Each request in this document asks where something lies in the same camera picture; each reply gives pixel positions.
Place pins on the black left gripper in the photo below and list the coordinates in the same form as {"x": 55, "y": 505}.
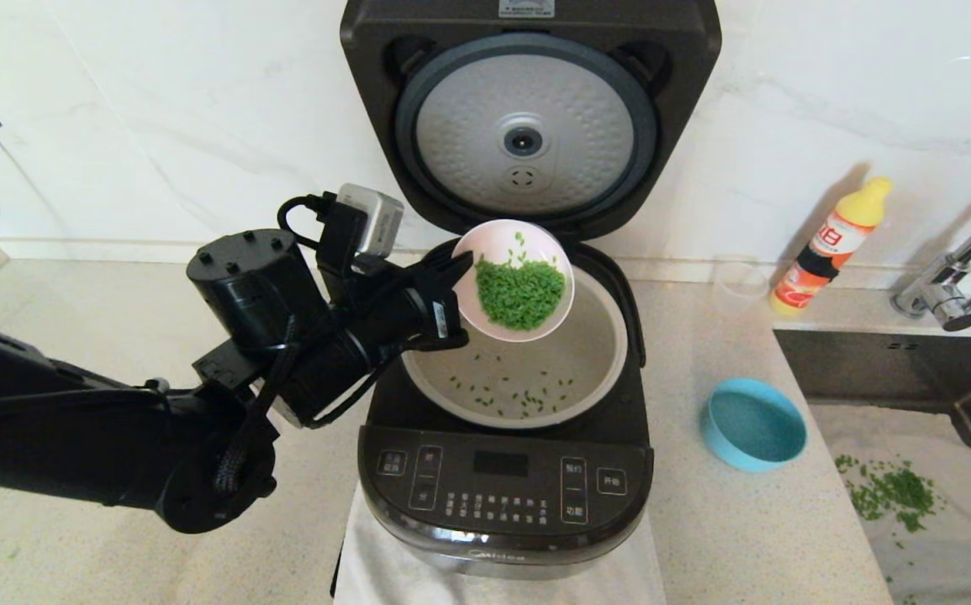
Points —
{"x": 439, "y": 315}

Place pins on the pink bowl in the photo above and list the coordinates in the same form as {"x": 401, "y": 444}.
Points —
{"x": 493, "y": 244}

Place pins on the green chopped scallion pile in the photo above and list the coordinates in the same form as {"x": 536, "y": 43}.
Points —
{"x": 523, "y": 294}

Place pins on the black rice cooker lid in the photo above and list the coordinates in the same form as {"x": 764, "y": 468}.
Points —
{"x": 670, "y": 84}

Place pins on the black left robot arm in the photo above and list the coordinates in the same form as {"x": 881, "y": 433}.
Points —
{"x": 73, "y": 437}

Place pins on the chopped green vegetable pieces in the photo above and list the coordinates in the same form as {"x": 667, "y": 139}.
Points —
{"x": 527, "y": 395}

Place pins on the beige inner pot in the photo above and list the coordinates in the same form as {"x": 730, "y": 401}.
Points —
{"x": 594, "y": 353}

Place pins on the black rice cooker base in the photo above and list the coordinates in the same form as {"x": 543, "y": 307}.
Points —
{"x": 502, "y": 504}

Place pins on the white cloth under cooker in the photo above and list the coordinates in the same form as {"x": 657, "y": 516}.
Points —
{"x": 384, "y": 580}

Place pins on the blue bowl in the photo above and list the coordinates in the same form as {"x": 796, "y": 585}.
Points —
{"x": 754, "y": 428}

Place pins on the clear glass cup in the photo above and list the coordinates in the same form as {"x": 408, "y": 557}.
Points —
{"x": 741, "y": 281}

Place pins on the yellow orange detergent bottle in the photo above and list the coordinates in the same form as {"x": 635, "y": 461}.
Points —
{"x": 821, "y": 252}

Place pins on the chrome faucet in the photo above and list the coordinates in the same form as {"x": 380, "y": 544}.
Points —
{"x": 935, "y": 294}

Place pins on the green scallion bits on cloth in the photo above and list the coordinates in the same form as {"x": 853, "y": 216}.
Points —
{"x": 897, "y": 496}

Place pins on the white cloth in sink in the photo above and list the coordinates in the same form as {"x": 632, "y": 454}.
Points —
{"x": 956, "y": 555}

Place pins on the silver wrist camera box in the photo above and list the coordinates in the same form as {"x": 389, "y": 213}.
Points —
{"x": 380, "y": 218}

